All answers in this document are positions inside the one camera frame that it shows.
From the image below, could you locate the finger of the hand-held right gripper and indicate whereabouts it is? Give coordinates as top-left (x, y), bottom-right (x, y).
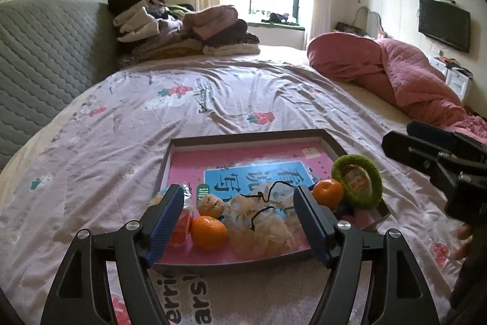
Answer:
top-left (382, 131), bottom-right (457, 177)
top-left (406, 120), bottom-right (463, 154)

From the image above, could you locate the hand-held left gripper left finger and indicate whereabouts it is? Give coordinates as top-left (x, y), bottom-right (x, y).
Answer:
top-left (40, 184), bottom-right (185, 325)

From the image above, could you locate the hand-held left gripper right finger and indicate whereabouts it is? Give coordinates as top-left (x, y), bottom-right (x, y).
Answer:
top-left (293, 185), bottom-right (440, 325)

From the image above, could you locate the blue white snack packet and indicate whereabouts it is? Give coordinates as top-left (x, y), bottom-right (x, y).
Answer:
top-left (150, 184), bottom-right (194, 249)

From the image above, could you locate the orange mandarin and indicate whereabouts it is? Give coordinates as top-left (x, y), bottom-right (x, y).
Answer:
top-left (190, 216), bottom-right (228, 251)
top-left (313, 178), bottom-right (344, 208)

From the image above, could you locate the dark blue snack packet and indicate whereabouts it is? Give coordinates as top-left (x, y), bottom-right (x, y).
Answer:
top-left (335, 199), bottom-right (362, 219)

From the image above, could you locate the beige mesh bath sponge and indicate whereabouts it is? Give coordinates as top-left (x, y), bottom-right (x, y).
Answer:
top-left (224, 183), bottom-right (305, 261)

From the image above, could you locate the small beige round pastry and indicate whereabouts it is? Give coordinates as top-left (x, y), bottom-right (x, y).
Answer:
top-left (198, 194), bottom-right (225, 219)

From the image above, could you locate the green fuzzy ring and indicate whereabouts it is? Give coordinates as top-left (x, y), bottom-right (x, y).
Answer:
top-left (331, 154), bottom-right (384, 210)

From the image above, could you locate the shallow grey cardboard box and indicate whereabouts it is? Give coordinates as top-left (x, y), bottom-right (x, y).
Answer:
top-left (152, 129), bottom-right (391, 267)

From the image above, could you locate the person's right hand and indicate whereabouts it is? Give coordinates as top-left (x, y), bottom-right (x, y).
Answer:
top-left (454, 223), bottom-right (475, 260)

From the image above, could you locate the pink book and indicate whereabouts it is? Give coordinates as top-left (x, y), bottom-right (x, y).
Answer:
top-left (158, 146), bottom-right (375, 261)

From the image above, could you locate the white drawer unit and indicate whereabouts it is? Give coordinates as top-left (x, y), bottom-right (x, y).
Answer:
top-left (430, 56), bottom-right (474, 99)

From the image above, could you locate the pink quilt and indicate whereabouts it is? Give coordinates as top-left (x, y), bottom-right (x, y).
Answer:
top-left (306, 32), bottom-right (487, 147)

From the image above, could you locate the cream bed sheet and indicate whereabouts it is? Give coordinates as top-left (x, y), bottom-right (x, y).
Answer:
top-left (259, 43), bottom-right (412, 120)

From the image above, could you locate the black television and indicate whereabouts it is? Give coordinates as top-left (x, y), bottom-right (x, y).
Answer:
top-left (419, 0), bottom-right (471, 53)

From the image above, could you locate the black bag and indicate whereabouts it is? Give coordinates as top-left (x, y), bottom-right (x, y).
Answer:
top-left (337, 21), bottom-right (366, 34)

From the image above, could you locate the dark clothing on windowsill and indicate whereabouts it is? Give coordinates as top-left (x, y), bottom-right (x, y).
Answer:
top-left (268, 12), bottom-right (297, 25)

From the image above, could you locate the pile of folded clothes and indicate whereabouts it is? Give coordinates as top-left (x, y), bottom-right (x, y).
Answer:
top-left (107, 0), bottom-right (261, 69)

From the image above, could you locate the grey quilted headboard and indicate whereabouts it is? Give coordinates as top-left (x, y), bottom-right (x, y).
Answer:
top-left (0, 0), bottom-right (122, 169)

